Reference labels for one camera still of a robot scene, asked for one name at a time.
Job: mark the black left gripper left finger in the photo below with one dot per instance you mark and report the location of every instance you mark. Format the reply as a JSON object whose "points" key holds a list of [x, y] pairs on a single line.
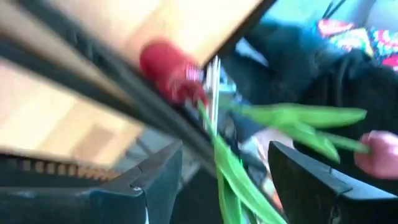
{"points": [[93, 205]]}

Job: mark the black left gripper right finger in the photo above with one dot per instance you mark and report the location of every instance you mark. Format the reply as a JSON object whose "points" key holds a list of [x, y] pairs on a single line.
{"points": [[311, 193]]}

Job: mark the red artificial tulip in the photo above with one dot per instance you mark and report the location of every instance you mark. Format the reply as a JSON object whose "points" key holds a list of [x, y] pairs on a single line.
{"points": [[236, 180], [298, 118]]}

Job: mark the person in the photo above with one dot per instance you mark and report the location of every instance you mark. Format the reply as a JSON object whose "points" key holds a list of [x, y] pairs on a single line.
{"points": [[311, 62]]}

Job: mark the colourful patterned fabric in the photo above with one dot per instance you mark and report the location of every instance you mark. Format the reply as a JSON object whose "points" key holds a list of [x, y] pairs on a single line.
{"points": [[351, 40]]}

